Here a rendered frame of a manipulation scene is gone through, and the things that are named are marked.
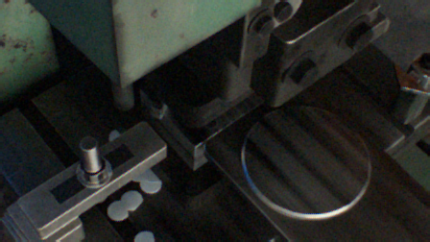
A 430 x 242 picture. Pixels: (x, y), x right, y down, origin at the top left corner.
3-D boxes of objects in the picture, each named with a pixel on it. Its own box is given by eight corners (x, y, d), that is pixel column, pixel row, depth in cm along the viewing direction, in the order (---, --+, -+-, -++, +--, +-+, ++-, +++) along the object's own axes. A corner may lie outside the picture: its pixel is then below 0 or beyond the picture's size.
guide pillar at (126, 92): (138, 104, 73) (131, 15, 62) (121, 114, 72) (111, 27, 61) (126, 91, 74) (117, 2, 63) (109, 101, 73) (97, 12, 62)
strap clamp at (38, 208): (174, 177, 72) (174, 123, 64) (35, 271, 65) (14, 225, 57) (140, 138, 74) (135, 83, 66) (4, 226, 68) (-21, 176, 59)
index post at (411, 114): (421, 113, 78) (449, 60, 70) (405, 127, 77) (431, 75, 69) (404, 98, 80) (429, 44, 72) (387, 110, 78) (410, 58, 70)
